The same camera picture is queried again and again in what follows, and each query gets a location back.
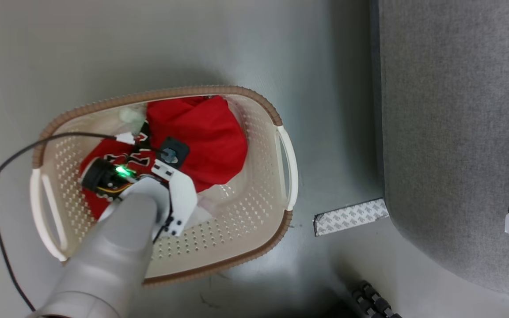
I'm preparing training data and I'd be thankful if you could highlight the black round left gripper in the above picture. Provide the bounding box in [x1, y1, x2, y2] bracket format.
[80, 157, 141, 202]

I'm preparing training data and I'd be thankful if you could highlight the grey fabric sofa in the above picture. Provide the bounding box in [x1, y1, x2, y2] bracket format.
[369, 0, 509, 297]

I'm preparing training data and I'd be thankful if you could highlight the silver patterned floor tape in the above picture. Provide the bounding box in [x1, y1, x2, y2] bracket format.
[313, 198, 390, 237]

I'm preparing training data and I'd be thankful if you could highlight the red basketball jersey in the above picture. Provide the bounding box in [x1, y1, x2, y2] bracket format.
[79, 95, 249, 221]

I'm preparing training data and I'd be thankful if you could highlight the cream perforated laundry basket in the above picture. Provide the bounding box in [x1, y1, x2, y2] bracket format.
[30, 85, 299, 287]

